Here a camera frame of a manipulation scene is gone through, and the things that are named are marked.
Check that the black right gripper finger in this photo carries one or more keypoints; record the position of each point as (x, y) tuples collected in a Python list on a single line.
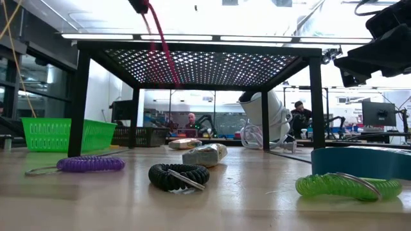
[(385, 54)]

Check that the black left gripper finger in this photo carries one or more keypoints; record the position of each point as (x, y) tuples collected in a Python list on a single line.
[(138, 5)]

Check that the maroon rubber band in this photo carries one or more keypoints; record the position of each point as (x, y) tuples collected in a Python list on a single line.
[(163, 41)]

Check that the teal wide rubber band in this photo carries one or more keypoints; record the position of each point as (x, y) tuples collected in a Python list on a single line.
[(359, 162)]

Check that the black background robot arm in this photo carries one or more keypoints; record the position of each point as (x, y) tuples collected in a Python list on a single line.
[(207, 119)]

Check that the black computer monitor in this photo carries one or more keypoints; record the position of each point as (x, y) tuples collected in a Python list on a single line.
[(122, 110), (379, 114)]

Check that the black perforated metal riser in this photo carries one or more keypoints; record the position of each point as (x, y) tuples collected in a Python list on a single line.
[(199, 64)]

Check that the person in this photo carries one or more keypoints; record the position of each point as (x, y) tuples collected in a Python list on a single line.
[(192, 118), (302, 117)]

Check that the black plastic basket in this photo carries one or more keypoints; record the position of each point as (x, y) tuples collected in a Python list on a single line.
[(151, 136)]

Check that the green plastic basket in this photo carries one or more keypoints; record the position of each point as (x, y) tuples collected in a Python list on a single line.
[(64, 134)]

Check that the black aluminium rig frame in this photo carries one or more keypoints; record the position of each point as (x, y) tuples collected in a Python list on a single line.
[(369, 145)]

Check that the white dome camera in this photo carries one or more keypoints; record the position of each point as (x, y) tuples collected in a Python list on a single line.
[(273, 112)]

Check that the grey metal post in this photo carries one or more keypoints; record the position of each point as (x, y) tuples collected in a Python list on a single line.
[(7, 143)]

